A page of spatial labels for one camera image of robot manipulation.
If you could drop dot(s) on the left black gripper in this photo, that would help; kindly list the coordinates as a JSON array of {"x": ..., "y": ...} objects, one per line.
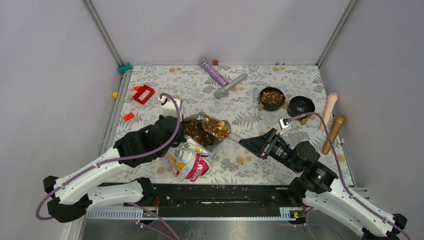
[{"x": 182, "y": 138}]

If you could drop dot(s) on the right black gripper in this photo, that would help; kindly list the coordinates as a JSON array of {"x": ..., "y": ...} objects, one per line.
[{"x": 259, "y": 144}]

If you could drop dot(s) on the cat food bag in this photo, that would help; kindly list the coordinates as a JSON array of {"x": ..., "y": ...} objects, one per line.
[{"x": 194, "y": 157}]

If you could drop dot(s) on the clear plastic scoop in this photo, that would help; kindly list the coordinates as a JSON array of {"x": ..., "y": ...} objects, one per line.
[{"x": 220, "y": 130}]

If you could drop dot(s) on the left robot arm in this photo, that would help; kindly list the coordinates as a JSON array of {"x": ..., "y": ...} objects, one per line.
[{"x": 70, "y": 197}]

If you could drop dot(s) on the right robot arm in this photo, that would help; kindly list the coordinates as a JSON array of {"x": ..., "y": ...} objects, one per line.
[{"x": 321, "y": 188}]

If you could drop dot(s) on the pet food kibble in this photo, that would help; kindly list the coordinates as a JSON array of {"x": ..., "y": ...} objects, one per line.
[{"x": 195, "y": 131}]

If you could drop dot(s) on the left black pet bowl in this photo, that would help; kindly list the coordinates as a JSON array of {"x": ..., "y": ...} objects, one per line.
[{"x": 272, "y": 99}]

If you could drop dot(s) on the black pet bowl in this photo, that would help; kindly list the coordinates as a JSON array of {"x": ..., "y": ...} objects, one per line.
[
  {"x": 300, "y": 105},
  {"x": 272, "y": 99}
]

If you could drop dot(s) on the right black pet bowl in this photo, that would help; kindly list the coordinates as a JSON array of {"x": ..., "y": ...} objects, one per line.
[{"x": 300, "y": 105}]

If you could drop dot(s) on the small orange block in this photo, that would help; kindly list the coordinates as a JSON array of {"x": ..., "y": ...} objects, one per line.
[{"x": 129, "y": 116}]

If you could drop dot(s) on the red toy block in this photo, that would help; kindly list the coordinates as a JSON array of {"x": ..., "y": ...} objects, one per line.
[{"x": 143, "y": 94}]

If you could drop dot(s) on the floral table mat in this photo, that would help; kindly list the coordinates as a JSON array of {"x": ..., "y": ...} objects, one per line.
[{"x": 233, "y": 164}]

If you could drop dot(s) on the grey microphone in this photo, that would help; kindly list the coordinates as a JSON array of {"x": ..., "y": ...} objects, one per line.
[{"x": 221, "y": 92}]

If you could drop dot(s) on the teal corner clip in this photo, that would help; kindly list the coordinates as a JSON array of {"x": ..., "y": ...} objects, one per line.
[{"x": 124, "y": 68}]

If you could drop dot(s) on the purple glitter microphone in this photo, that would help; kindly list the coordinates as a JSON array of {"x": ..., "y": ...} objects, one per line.
[{"x": 214, "y": 74}]

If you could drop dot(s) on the gold microphone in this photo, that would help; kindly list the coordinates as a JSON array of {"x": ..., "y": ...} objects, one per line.
[{"x": 338, "y": 122}]

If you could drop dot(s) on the pink microphone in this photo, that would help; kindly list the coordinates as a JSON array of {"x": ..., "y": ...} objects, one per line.
[{"x": 332, "y": 98}]

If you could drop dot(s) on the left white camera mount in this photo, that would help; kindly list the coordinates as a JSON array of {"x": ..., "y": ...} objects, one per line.
[{"x": 168, "y": 107}]

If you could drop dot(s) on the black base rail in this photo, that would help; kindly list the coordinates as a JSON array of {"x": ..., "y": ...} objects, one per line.
[{"x": 220, "y": 201}]

